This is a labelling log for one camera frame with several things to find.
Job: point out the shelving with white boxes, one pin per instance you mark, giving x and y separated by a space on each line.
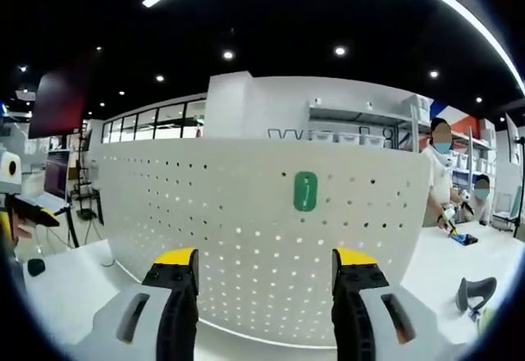
471 147

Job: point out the white perforated mounting plate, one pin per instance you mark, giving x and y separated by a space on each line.
205 197

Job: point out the white storage bin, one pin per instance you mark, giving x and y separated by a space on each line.
328 136
349 138
372 140

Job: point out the laptop on tripod stand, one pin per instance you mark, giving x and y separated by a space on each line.
55 176

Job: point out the person's left hand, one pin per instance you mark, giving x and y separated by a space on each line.
22 231

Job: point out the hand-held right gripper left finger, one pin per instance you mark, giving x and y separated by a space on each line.
119 324

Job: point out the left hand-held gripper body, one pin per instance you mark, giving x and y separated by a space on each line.
10 176

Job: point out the large dark wall screen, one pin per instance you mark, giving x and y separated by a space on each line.
57 102

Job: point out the grey curved object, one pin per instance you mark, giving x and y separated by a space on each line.
471 293

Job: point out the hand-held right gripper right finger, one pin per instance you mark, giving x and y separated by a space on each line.
410 324

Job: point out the blue flat object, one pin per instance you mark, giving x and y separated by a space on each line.
463 239

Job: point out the teal chair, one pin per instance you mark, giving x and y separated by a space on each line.
508 209

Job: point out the small black object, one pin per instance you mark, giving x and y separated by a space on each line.
36 266

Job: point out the green plate hook assembly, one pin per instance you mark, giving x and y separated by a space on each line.
305 190

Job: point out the monitor on black pole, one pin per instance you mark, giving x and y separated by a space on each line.
512 139

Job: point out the black tripod stand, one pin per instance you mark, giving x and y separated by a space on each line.
86 180

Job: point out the grey metal shelving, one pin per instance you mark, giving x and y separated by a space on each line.
361 112

